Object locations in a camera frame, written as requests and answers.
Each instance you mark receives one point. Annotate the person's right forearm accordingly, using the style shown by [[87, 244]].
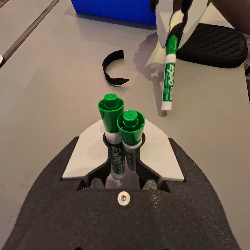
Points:
[[234, 13]]

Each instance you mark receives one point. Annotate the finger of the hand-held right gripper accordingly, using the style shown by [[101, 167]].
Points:
[[195, 13], [162, 21]]

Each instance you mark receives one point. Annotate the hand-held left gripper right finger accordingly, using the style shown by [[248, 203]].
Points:
[[158, 156]]

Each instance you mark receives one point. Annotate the green dry-erase marker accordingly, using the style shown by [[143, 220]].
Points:
[[110, 115], [169, 74], [130, 132]]

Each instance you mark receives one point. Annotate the blue plastic bin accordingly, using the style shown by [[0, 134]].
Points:
[[117, 7]]

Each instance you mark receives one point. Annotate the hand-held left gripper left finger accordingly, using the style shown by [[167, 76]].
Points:
[[86, 156]]

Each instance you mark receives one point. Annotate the black mesh chair armrest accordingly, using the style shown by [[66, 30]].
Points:
[[214, 46]]

